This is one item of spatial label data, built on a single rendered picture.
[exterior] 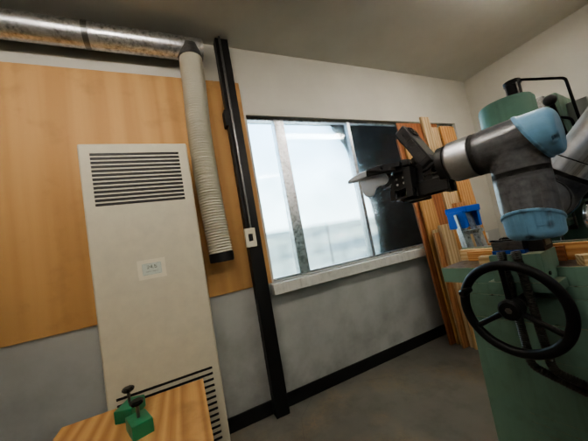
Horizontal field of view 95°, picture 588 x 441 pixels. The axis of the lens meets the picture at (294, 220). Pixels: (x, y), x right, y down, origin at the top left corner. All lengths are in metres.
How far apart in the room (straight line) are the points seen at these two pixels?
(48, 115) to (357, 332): 2.55
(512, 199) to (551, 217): 0.05
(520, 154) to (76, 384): 2.08
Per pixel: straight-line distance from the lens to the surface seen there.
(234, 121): 2.12
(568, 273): 1.19
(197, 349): 1.68
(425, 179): 0.61
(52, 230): 2.00
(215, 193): 1.80
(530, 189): 0.53
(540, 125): 0.53
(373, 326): 2.53
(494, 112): 1.31
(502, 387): 1.42
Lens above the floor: 1.12
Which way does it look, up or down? 5 degrees up
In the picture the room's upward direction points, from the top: 10 degrees counter-clockwise
